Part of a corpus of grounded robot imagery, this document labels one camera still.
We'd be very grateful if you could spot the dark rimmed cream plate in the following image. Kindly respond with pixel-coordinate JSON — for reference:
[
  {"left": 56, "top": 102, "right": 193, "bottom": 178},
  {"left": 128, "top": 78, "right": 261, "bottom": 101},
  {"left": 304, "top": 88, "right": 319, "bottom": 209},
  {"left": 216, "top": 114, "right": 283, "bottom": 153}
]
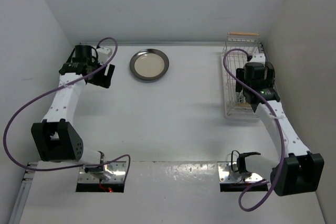
[{"left": 129, "top": 48, "right": 170, "bottom": 81}]

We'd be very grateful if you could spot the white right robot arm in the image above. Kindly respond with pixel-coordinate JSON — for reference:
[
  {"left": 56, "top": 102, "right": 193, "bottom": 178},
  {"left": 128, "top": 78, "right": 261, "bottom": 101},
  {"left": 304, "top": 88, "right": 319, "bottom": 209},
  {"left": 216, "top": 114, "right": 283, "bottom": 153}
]
[{"left": 236, "top": 61, "right": 324, "bottom": 196}]

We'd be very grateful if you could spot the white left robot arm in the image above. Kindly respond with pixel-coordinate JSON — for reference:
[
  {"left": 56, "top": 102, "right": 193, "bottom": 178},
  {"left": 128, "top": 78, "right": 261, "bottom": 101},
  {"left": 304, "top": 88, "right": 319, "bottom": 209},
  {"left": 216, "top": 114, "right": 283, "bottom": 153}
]
[{"left": 31, "top": 45, "right": 115, "bottom": 179}]

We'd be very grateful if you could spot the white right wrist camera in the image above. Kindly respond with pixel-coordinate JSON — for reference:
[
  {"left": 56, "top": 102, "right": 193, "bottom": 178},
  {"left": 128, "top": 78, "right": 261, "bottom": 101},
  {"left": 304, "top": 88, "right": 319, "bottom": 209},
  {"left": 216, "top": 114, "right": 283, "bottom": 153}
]
[{"left": 249, "top": 53, "right": 266, "bottom": 65}]

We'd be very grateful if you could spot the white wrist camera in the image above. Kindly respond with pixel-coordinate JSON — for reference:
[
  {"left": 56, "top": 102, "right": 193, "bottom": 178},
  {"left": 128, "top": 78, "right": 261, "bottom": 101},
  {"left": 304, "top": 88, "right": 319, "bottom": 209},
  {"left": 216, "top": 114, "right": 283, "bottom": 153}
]
[
  {"left": 249, "top": 53, "right": 266, "bottom": 65},
  {"left": 97, "top": 47, "right": 112, "bottom": 64}
]

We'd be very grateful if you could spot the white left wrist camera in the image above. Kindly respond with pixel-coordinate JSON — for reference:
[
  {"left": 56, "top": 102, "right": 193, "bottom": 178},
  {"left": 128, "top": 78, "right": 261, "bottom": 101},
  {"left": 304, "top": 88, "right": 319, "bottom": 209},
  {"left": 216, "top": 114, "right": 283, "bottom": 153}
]
[{"left": 97, "top": 47, "right": 112, "bottom": 64}]

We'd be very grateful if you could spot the white wire dish rack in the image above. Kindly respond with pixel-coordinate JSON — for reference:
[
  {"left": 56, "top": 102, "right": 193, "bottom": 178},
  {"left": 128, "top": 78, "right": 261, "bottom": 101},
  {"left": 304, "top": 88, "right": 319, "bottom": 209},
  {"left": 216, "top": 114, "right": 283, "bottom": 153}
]
[{"left": 220, "top": 32, "right": 265, "bottom": 121}]

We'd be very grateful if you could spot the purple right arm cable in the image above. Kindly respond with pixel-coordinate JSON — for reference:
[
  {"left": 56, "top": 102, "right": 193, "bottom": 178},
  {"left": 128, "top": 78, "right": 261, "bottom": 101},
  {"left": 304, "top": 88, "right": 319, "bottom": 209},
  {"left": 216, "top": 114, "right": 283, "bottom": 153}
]
[{"left": 223, "top": 48, "right": 287, "bottom": 212}]

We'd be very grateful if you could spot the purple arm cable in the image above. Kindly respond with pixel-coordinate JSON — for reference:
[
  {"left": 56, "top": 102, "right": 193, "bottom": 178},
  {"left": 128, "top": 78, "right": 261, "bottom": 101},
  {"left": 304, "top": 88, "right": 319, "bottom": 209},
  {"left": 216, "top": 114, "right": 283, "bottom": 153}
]
[
  {"left": 223, "top": 48, "right": 287, "bottom": 212},
  {"left": 3, "top": 37, "right": 131, "bottom": 180}
]

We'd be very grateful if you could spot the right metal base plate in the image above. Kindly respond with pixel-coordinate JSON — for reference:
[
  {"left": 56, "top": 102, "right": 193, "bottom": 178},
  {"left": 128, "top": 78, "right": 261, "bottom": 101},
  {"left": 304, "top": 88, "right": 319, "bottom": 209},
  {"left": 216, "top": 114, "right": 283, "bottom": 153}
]
[{"left": 217, "top": 162, "right": 263, "bottom": 184}]

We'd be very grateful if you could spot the metal base plate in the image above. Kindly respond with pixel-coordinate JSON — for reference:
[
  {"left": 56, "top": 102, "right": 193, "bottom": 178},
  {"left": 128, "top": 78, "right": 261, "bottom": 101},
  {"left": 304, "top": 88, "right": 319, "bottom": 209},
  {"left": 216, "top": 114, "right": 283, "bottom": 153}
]
[
  {"left": 78, "top": 162, "right": 127, "bottom": 184},
  {"left": 217, "top": 162, "right": 263, "bottom": 184}
]

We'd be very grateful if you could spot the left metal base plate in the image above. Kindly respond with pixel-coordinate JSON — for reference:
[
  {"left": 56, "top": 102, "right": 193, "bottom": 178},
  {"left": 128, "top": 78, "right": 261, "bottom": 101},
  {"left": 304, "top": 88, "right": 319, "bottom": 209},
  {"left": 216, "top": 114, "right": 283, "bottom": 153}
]
[{"left": 78, "top": 162, "right": 127, "bottom": 184}]

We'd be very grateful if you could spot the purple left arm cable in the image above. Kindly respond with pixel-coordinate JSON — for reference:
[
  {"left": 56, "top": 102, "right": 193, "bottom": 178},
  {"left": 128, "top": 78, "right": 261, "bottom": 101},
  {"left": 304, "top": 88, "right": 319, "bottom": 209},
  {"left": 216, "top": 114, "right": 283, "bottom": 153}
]
[{"left": 3, "top": 37, "right": 131, "bottom": 180}]

